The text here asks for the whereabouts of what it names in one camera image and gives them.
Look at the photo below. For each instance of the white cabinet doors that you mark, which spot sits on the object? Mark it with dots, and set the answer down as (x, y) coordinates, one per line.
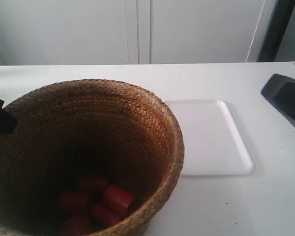
(72, 32)

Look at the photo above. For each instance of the white rectangular plastic tray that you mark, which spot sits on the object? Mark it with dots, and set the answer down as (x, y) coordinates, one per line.
(213, 143)

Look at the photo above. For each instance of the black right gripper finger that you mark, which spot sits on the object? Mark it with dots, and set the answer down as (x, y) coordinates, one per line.
(279, 91)

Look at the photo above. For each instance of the red cylinder large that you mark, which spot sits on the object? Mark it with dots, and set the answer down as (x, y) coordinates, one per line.
(118, 200)

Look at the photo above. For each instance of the red cylinder bottom front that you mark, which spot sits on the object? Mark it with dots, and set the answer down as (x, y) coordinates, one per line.
(78, 225)

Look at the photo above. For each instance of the dark vertical post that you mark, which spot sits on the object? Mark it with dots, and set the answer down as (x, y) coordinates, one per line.
(279, 20)

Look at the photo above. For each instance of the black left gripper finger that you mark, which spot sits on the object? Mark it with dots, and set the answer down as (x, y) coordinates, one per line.
(7, 121)

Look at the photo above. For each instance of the brown woven wicker basket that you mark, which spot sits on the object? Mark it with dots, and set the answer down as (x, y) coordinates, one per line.
(90, 127)

